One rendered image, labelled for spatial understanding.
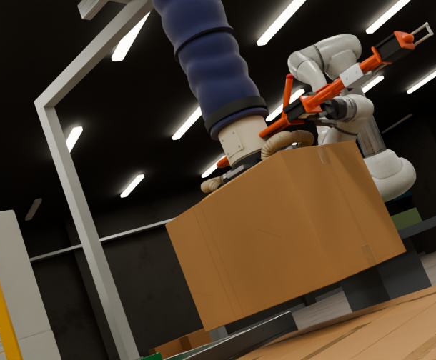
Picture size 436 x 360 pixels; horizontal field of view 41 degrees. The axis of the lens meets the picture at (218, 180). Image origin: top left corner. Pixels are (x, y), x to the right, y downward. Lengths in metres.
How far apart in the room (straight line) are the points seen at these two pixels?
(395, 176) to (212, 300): 1.06
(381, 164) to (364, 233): 0.84
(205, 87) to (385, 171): 0.97
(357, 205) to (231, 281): 0.46
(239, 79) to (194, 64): 0.17
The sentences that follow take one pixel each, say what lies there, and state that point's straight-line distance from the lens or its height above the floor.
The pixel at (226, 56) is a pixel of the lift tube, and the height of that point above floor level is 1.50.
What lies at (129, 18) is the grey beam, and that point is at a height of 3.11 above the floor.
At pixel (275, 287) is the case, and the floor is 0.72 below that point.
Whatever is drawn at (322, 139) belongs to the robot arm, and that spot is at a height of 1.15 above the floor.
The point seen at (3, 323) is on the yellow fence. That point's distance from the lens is 2.57.
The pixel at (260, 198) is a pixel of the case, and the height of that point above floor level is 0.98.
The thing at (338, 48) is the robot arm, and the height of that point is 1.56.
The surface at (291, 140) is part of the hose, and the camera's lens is 1.88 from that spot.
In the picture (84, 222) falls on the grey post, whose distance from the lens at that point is 5.52.
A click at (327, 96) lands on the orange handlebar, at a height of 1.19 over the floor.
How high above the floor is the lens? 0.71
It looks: 12 degrees up
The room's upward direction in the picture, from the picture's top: 22 degrees counter-clockwise
